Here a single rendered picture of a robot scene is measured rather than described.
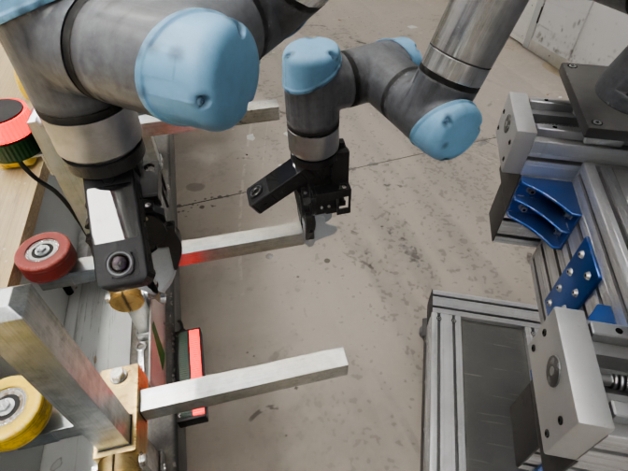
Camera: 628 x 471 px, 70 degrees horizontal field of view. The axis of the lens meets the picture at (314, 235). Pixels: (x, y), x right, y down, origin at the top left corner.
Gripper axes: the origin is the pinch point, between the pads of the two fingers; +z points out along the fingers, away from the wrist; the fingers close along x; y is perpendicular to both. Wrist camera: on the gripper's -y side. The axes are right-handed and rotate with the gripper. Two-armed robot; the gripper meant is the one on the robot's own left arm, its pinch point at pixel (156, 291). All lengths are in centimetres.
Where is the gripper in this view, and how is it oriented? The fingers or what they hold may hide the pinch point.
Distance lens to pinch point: 57.8
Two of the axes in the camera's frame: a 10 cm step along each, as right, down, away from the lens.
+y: -2.3, -7.1, 6.6
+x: -9.7, 1.6, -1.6
